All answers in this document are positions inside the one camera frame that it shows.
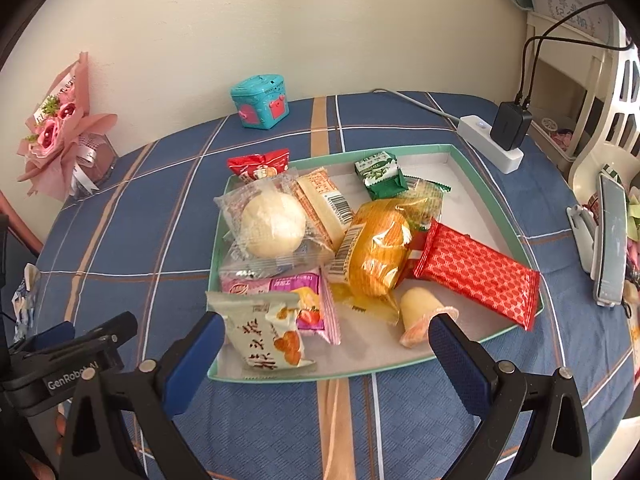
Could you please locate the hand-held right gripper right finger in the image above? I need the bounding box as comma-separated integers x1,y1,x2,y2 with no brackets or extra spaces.
428,313,593,480

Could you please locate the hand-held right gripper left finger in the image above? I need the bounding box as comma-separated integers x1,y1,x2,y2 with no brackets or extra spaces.
60,311,226,480

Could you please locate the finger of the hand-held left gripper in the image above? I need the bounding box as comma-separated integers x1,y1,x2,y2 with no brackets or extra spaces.
65,311,138,356
27,322,76,350

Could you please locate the white beige snack packet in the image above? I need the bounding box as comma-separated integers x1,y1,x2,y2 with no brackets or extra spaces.
206,290,318,372

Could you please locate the red patterned wafer packet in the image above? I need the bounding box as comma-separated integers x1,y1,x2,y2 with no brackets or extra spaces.
412,219,542,332

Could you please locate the pink swiss roll packet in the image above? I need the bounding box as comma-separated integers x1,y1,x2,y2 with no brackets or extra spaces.
219,255,342,346

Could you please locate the clear packet with orange cake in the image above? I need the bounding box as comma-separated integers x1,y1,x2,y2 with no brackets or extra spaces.
327,199,436,326

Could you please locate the clear packet with white bun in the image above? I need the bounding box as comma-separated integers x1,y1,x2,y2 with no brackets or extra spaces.
214,172,335,268

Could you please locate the clear rice cracker packet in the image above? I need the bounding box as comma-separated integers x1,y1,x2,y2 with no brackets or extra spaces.
400,175,452,231

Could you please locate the white tray with green rim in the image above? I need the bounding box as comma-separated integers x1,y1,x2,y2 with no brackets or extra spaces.
206,143,545,385

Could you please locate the beige striped cake packet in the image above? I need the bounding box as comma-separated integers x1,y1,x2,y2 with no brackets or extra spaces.
290,167,362,251

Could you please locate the red printed candy packet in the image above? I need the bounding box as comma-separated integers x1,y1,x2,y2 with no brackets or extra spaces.
226,148,292,184

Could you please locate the small green packet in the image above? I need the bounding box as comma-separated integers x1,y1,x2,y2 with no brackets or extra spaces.
354,151,408,201

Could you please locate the blue plaid tablecloth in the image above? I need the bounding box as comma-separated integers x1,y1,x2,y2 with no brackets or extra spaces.
35,91,640,480

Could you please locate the glass jar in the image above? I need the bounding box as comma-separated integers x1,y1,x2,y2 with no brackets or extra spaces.
75,132,118,191

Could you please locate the white phone stand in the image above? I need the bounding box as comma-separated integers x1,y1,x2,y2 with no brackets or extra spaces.
566,203,599,275

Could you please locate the pink flower bouquet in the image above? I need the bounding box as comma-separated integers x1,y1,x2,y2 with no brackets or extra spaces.
17,52,118,201

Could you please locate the white power strip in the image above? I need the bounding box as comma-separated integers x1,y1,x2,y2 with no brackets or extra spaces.
457,115,524,175

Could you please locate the black charger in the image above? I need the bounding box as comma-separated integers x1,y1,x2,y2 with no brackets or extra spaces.
491,101,532,151

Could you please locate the teal tin box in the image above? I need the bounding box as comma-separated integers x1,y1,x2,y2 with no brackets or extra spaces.
230,74,290,130

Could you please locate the white shelf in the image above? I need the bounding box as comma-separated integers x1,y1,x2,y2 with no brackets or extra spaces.
525,7,608,166

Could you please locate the white plastic chair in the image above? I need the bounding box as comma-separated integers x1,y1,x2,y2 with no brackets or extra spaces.
567,25,640,211

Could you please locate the white decorative plate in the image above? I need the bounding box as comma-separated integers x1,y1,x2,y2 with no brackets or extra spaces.
542,0,616,41

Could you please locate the white power cable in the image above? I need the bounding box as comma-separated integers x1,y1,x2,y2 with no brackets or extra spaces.
372,89,461,121

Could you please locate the black cable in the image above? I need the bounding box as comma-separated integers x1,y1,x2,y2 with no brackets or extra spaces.
525,1,608,107
516,35,636,106

